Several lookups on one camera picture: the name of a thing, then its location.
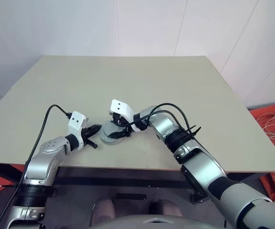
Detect grey robot torso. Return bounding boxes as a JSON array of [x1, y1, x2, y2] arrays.
[[89, 213, 227, 229]]

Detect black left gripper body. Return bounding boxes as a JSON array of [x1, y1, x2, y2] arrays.
[[81, 126, 92, 144]]

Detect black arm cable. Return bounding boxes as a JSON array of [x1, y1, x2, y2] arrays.
[[0, 104, 72, 229], [118, 110, 201, 138], [125, 103, 195, 139]]

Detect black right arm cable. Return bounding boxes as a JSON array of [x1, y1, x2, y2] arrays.
[[118, 110, 201, 138], [125, 103, 195, 139]]

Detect grey round motor end cap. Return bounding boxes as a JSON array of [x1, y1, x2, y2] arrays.
[[99, 120, 126, 142]]

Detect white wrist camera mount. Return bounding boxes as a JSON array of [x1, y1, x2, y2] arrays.
[[109, 99, 148, 133], [67, 111, 89, 151]]

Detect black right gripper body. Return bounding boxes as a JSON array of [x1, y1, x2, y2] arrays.
[[116, 114, 132, 138]]

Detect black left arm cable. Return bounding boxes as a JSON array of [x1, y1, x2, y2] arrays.
[[0, 104, 72, 229]]

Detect dark brown rounded shape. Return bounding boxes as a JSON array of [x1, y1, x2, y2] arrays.
[[90, 199, 117, 227], [148, 199, 183, 218]]

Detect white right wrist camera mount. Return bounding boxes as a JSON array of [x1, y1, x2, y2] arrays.
[[109, 99, 148, 133]]

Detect black metal table frame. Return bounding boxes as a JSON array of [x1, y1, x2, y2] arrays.
[[0, 163, 211, 204]]

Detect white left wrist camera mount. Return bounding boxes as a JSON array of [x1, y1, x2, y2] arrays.
[[67, 111, 89, 151]]

